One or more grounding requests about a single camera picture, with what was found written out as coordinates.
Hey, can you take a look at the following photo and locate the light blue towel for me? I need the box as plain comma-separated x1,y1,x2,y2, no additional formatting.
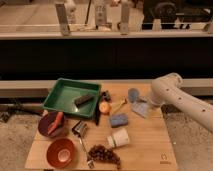
128,88,149,118

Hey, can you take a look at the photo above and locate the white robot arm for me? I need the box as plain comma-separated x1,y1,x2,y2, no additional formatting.
146,73,213,133

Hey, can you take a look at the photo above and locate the purple bowl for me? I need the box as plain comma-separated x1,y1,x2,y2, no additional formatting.
38,112,67,138

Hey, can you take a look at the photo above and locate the red bowl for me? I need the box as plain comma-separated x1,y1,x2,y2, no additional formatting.
46,138,75,169

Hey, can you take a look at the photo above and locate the small dark toy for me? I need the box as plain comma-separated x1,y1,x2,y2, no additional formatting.
102,90,111,102

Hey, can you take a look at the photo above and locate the orange peach fruit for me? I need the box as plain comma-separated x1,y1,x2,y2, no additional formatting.
99,102,111,114

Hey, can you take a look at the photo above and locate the black marker pen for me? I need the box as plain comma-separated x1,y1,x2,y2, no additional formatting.
95,102,101,126

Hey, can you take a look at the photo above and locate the black block in tray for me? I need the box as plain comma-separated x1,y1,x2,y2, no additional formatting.
74,94,93,106

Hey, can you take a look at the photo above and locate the blue sponge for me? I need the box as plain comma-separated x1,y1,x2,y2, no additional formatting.
109,114,128,128

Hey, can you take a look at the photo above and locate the green plastic tray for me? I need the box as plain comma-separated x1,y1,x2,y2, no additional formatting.
43,78,101,119

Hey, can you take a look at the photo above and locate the metal measuring cup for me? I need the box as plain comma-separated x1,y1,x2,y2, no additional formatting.
72,121,94,169

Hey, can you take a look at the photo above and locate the white cup with green band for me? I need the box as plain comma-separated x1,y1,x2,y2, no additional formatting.
107,128,130,148

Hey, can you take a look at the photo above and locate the orange carrot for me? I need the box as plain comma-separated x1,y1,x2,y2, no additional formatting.
48,112,63,134

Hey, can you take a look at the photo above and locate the bunch of dark grapes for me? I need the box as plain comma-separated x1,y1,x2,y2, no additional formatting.
89,145,121,169

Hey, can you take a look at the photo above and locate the yellow handled brush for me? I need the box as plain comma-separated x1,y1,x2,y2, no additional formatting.
111,99,127,113

